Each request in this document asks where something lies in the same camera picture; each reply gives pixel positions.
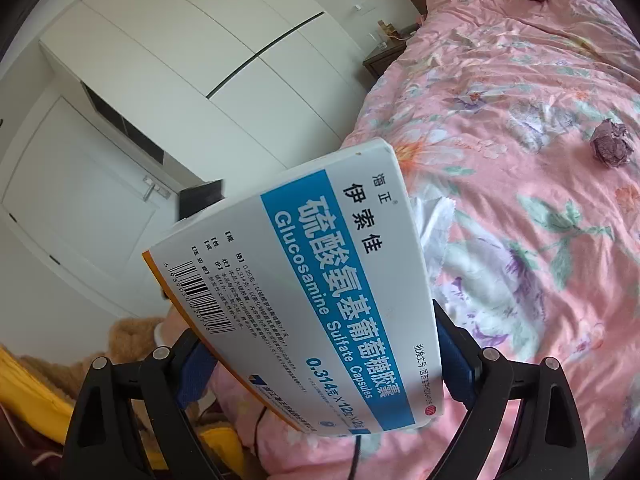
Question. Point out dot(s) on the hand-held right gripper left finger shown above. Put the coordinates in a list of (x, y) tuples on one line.
[(197, 370)]

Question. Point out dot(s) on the white wardrobe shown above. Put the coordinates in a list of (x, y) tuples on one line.
[(175, 35)]

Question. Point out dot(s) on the dark wooden nightstand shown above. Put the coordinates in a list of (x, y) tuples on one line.
[(385, 60)]

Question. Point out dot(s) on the white blue medicine box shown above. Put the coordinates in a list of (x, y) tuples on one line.
[(300, 285)]

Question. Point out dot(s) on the brown plush toy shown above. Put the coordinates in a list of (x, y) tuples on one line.
[(130, 335)]

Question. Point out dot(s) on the crumpled purple paper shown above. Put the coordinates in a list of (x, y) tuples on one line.
[(612, 142)]

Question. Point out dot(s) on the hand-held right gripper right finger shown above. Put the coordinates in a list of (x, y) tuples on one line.
[(455, 355)]

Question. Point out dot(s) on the black object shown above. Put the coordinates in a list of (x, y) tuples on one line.
[(200, 199)]

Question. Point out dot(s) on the white door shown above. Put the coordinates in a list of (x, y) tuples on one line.
[(75, 210)]

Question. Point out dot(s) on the yellow cloth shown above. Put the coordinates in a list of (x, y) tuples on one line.
[(30, 385)]

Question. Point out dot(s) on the pink floral blanket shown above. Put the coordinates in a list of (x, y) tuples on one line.
[(525, 160)]

